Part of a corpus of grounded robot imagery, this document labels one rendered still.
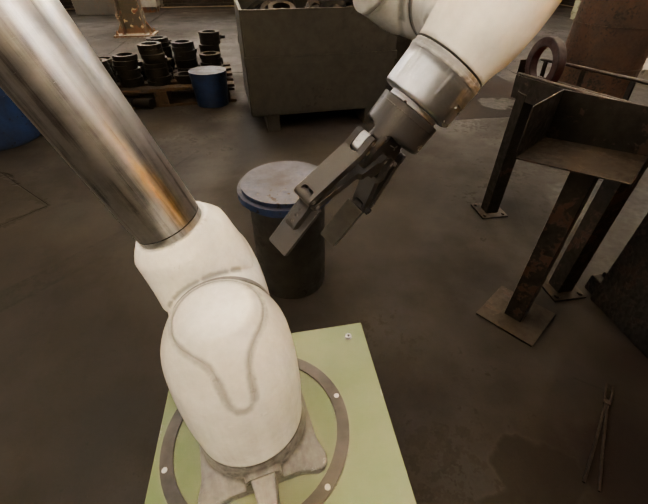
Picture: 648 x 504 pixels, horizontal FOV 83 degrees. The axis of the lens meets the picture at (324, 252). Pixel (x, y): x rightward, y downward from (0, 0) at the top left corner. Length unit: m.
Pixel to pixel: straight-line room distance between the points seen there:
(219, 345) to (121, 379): 0.94
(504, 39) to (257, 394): 0.44
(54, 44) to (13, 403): 1.15
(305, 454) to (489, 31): 0.56
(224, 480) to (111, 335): 0.95
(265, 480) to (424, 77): 0.52
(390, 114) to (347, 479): 0.48
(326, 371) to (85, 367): 0.92
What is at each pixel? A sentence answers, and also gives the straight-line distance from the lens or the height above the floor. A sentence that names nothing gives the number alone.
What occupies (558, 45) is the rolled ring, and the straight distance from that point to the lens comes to 1.73.
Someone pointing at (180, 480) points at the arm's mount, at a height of 0.43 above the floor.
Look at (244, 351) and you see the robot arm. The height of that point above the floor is 0.68.
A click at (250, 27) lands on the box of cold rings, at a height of 0.65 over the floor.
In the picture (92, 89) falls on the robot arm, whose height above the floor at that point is 0.90.
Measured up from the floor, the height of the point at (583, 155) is 0.60.
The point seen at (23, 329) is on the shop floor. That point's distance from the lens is 1.66.
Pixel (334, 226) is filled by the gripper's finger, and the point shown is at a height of 0.70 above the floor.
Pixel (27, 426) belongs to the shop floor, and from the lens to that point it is 1.39.
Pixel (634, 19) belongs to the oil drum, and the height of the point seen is 0.64.
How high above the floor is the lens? 1.02
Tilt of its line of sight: 39 degrees down
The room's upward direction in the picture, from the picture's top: straight up
